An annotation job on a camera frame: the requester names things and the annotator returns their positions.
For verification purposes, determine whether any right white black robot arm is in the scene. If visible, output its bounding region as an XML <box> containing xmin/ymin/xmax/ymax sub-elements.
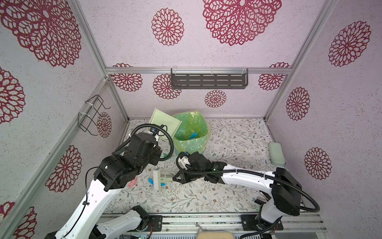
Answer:
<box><xmin>173</xmin><ymin>152</ymin><xmax>302</xmax><ymax>228</ymax></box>

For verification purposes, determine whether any light green dustpan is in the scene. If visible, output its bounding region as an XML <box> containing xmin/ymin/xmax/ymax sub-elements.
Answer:
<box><xmin>149</xmin><ymin>108</ymin><xmax>182</xmax><ymax>139</ymax></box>

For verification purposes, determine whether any dark grey wall shelf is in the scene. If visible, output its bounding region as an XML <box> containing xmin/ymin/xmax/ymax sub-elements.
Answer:
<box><xmin>170</xmin><ymin>69</ymin><xmax>248</xmax><ymax>90</ymax></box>

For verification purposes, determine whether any beige object at bottom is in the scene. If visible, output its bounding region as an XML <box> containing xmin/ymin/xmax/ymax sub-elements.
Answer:
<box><xmin>196</xmin><ymin>224</ymin><xmax>235</xmax><ymax>239</ymax></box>

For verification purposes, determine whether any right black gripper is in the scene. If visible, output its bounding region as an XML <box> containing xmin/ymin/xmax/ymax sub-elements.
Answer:
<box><xmin>171</xmin><ymin>168</ymin><xmax>207</xmax><ymax>184</ymax></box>

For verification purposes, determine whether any black wire wall rack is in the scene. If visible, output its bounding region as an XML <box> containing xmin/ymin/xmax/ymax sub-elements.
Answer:
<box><xmin>77</xmin><ymin>94</ymin><xmax>112</xmax><ymax>138</ymax></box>

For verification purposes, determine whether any pink paper scrap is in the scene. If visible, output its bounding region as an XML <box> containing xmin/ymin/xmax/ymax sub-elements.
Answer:
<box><xmin>127</xmin><ymin>176</ymin><xmax>138</xmax><ymax>188</ymax></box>

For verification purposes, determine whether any green bin with bag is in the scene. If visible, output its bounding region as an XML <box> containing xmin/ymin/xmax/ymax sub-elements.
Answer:
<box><xmin>173</xmin><ymin>111</ymin><xmax>211</xmax><ymax>154</ymax></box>

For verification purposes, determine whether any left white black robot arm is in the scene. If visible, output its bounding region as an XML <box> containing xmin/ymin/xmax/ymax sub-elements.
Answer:
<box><xmin>46</xmin><ymin>132</ymin><xmax>162</xmax><ymax>239</ymax></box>

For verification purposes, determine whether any blue paper scrap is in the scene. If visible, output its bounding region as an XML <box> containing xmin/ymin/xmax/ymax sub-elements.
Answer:
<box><xmin>189</xmin><ymin>133</ymin><xmax>198</xmax><ymax>140</ymax></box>
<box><xmin>148</xmin><ymin>178</ymin><xmax>166</xmax><ymax>187</ymax></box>

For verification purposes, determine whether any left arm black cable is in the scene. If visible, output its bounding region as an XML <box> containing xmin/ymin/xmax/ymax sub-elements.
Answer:
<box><xmin>59</xmin><ymin>123</ymin><xmax>175</xmax><ymax>239</ymax></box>

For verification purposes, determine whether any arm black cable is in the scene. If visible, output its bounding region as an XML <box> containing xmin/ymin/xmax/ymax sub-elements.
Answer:
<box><xmin>59</xmin><ymin>123</ymin><xmax>175</xmax><ymax>239</ymax></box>
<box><xmin>175</xmin><ymin>151</ymin><xmax>320</xmax><ymax>239</ymax></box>

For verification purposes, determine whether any light green hand brush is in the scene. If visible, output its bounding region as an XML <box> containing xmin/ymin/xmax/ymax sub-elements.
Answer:
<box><xmin>153</xmin><ymin>170</ymin><xmax>173</xmax><ymax>191</ymax></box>

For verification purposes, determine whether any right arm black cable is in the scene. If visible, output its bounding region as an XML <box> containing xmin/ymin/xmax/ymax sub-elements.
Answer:
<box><xmin>175</xmin><ymin>151</ymin><xmax>320</xmax><ymax>239</ymax></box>

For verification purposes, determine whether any black stapler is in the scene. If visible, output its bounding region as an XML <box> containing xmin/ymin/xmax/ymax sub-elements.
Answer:
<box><xmin>254</xmin><ymin>191</ymin><xmax>271</xmax><ymax>205</ymax></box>

